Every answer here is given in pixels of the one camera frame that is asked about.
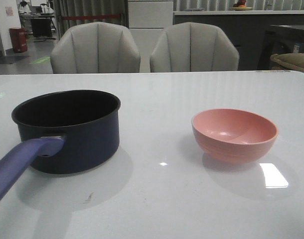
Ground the dark kitchen counter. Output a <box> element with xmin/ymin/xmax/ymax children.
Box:
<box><xmin>173</xmin><ymin>10</ymin><xmax>304</xmax><ymax>70</ymax></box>

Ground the fruit plate on counter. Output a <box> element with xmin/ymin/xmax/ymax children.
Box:
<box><xmin>232</xmin><ymin>0</ymin><xmax>252</xmax><ymax>11</ymax></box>

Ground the grey upholstered chair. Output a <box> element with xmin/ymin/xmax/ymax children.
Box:
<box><xmin>150</xmin><ymin>22</ymin><xmax>240</xmax><ymax>73</ymax></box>
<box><xmin>50</xmin><ymin>22</ymin><xmax>141</xmax><ymax>74</ymax></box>

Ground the red bin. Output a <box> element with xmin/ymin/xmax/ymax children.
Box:
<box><xmin>9</xmin><ymin>27</ymin><xmax>27</xmax><ymax>53</ymax></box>

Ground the white drawer cabinet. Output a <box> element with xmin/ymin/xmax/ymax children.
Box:
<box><xmin>128</xmin><ymin>0</ymin><xmax>173</xmax><ymax>73</ymax></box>

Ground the left grey upholstered chair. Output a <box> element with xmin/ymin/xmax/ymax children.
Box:
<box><xmin>50</xmin><ymin>22</ymin><xmax>141</xmax><ymax>74</ymax></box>

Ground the right grey upholstered chair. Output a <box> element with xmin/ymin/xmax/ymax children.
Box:
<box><xmin>150</xmin><ymin>22</ymin><xmax>240</xmax><ymax>73</ymax></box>

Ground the black desk in background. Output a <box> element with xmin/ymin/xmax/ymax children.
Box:
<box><xmin>19</xmin><ymin>13</ymin><xmax>56</xmax><ymax>39</ymax></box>

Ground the grey curtain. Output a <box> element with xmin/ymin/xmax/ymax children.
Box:
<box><xmin>53</xmin><ymin>0</ymin><xmax>129</xmax><ymax>37</ymax></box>

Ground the tan cushion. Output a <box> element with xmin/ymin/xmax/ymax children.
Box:
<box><xmin>270</xmin><ymin>53</ymin><xmax>304</xmax><ymax>73</ymax></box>

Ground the dark blue saucepan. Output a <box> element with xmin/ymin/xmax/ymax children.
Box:
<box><xmin>0</xmin><ymin>90</ymin><xmax>121</xmax><ymax>200</ymax></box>

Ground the dark side table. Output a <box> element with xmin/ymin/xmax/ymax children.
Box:
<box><xmin>257</xmin><ymin>25</ymin><xmax>304</xmax><ymax>70</ymax></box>

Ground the red barrier belt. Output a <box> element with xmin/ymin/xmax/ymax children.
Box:
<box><xmin>61</xmin><ymin>13</ymin><xmax>122</xmax><ymax>20</ymax></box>

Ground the pink bowl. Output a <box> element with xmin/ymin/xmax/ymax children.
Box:
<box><xmin>191</xmin><ymin>109</ymin><xmax>278</xmax><ymax>164</ymax></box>

